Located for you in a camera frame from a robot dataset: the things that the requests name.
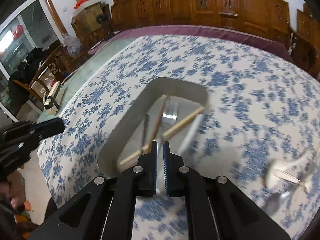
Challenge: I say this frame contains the large metal spoon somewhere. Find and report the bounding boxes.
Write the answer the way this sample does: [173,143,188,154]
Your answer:
[264,184,304,216]

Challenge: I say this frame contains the light bamboo chopstick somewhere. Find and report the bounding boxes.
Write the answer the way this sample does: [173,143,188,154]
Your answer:
[118,107,204,167]

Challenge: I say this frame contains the white plastic soup spoon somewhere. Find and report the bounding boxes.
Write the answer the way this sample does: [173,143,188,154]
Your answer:
[264,148,309,190]

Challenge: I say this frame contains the metal fork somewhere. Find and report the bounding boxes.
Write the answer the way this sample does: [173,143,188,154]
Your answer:
[161,99,179,129]

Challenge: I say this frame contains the grey metal rectangular tray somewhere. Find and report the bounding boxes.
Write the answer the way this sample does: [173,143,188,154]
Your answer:
[97,77,208,177]

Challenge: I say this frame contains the dark brown wooden chopstick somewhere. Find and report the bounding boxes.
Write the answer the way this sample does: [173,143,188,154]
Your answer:
[147,95,169,152]

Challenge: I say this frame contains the white plastic fork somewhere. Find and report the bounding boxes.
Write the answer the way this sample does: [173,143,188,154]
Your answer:
[274,170,311,192]

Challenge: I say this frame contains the white plastic knife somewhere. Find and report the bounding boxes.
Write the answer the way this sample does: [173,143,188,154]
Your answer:
[177,114,204,155]

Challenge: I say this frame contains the person's left hand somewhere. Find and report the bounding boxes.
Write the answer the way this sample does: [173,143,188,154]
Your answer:
[1,171,26,210]

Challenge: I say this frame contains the wooden block with black band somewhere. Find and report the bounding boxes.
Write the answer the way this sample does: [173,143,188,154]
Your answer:
[43,81,65,115]

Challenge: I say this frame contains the wooden chair at left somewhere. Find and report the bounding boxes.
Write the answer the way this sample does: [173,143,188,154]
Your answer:
[8,45,71,115]

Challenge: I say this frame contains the blue floral tablecloth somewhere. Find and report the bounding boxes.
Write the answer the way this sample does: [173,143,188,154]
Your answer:
[38,34,319,239]

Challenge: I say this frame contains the glass sliding door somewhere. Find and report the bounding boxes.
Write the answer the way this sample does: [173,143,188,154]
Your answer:
[1,0,63,79]

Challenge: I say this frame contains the stacked cardboard boxes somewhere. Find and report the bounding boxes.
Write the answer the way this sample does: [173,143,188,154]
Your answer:
[71,0,112,50]

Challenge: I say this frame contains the carved wooden armchair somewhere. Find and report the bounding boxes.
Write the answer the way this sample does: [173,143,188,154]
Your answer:
[291,3,319,81]

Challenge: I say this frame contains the long carved wooden sofa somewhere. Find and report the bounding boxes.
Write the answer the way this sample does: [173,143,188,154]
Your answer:
[111,0,291,46]

